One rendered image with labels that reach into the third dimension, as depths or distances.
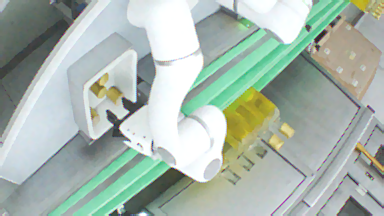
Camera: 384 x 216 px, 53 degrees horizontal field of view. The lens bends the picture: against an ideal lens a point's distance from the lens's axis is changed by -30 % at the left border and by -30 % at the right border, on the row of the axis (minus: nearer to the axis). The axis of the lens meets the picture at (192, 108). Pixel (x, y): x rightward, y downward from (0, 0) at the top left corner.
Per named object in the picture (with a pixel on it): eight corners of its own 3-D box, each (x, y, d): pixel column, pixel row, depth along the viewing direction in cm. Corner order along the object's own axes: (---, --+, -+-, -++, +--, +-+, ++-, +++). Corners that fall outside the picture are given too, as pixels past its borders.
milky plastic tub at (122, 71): (75, 123, 131) (92, 143, 127) (67, 69, 113) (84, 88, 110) (116, 88, 139) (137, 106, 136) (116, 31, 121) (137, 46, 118)
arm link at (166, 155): (177, 38, 98) (201, 132, 109) (125, 69, 91) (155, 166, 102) (209, 44, 93) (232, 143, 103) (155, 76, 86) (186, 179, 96)
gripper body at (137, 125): (154, 168, 111) (121, 144, 118) (187, 142, 116) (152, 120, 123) (148, 143, 106) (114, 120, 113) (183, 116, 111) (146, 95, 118)
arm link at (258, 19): (227, 6, 107) (286, 42, 101) (253, -28, 107) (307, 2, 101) (238, 21, 116) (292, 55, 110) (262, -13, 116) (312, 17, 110)
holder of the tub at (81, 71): (77, 132, 135) (92, 150, 132) (66, 68, 114) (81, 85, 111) (116, 99, 143) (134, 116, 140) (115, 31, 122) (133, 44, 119)
